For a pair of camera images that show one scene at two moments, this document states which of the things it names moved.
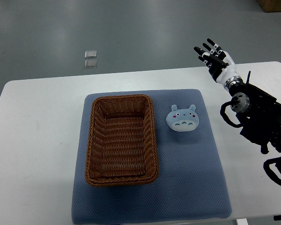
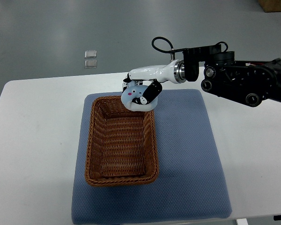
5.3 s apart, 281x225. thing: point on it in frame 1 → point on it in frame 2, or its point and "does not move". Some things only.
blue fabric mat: [189, 184] does not move
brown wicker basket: [121, 148] does not move
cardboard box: [275, 5] does not move
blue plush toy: [182, 120] → [132, 98]
